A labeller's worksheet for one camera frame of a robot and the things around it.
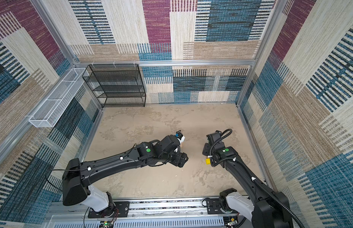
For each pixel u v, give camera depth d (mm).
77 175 477
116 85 1114
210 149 623
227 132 719
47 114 709
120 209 732
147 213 729
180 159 639
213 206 732
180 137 666
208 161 885
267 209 388
